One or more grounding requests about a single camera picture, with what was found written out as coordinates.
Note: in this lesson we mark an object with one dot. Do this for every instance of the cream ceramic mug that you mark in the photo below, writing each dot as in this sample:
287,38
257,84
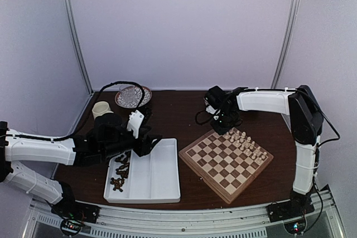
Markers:
100,108

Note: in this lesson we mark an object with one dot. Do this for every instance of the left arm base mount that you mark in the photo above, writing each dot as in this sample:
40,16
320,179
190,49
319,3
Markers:
82,212

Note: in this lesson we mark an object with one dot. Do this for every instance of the wooden chess board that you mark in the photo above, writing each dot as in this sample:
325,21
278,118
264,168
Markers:
226,169

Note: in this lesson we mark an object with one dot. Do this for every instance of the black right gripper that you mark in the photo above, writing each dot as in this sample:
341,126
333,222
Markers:
222,130

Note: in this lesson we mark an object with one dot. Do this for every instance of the patterned brown plate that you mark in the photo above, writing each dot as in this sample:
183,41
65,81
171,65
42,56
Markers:
142,98

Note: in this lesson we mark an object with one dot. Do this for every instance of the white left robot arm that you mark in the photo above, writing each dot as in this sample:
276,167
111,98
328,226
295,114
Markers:
16,147

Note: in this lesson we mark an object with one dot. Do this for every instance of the dark chess pieces pile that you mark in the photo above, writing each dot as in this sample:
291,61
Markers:
122,171

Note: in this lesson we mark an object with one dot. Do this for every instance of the clear drinking glass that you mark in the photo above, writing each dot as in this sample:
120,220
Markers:
127,93

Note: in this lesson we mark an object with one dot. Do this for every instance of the right aluminium frame post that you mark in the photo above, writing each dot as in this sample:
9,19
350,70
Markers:
291,20

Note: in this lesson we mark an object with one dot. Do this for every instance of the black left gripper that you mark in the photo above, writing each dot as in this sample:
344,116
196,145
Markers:
144,146

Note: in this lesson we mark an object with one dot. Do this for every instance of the aluminium frame post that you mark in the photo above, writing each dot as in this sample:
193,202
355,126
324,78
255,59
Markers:
76,46
291,20

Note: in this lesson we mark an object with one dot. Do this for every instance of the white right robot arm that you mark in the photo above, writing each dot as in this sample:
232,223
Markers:
306,120

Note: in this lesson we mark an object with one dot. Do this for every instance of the twelfth light chess piece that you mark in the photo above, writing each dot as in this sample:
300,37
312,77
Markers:
226,136

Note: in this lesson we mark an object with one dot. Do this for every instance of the left aluminium frame post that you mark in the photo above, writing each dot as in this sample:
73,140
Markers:
76,46

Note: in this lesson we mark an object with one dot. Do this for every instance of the white plastic tray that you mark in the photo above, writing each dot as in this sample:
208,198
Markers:
153,178

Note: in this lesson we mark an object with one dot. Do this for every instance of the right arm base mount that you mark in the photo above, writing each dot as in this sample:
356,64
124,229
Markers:
284,211

